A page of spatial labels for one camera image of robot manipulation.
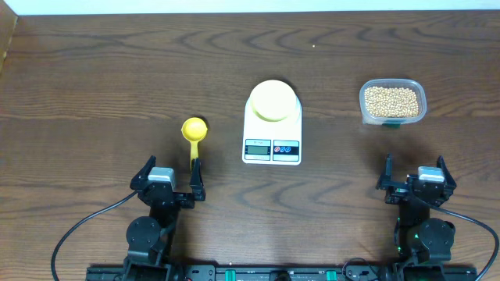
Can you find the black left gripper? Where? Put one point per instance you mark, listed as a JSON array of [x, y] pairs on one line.
[[198, 193]]

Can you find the yellow plastic measuring scoop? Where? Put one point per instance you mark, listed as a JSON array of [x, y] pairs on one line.
[[194, 130]]

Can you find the pale yellow bowl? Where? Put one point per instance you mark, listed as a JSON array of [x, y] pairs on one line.
[[273, 100]]

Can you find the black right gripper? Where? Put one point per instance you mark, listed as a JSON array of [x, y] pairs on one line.
[[396, 193]]

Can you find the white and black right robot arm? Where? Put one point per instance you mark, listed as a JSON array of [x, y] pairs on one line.
[[424, 243]]

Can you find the white digital kitchen scale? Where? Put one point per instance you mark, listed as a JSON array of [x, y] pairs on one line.
[[272, 142]]

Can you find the clear plastic container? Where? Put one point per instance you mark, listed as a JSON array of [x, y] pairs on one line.
[[389, 83]]

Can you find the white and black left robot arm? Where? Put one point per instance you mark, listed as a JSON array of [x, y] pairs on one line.
[[150, 237]]

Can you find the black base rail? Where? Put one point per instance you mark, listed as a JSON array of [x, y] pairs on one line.
[[213, 273]]

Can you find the soybeans in container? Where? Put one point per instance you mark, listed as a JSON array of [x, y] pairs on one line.
[[395, 102]]

